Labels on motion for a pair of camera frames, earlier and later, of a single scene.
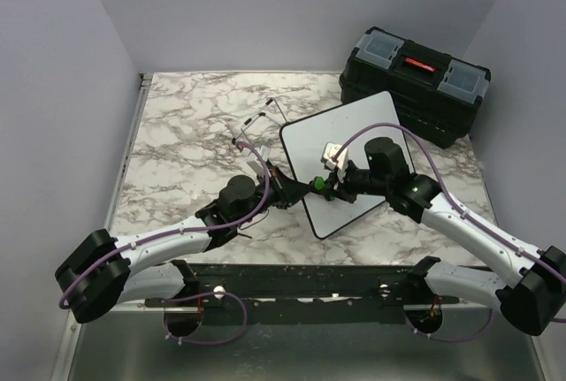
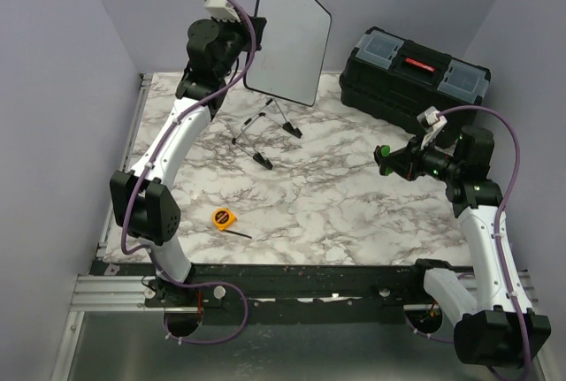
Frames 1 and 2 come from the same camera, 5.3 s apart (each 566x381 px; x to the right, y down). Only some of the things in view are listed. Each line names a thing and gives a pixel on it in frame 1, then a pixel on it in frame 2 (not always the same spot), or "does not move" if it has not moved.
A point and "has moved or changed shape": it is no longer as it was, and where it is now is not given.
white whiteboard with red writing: (308, 137) -> (297, 28)
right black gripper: (343, 193) -> (411, 158)
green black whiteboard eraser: (319, 184) has moved or changed shape
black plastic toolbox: (439, 97) does not move
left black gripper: (288, 191) -> (240, 28)
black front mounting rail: (302, 294) does not move
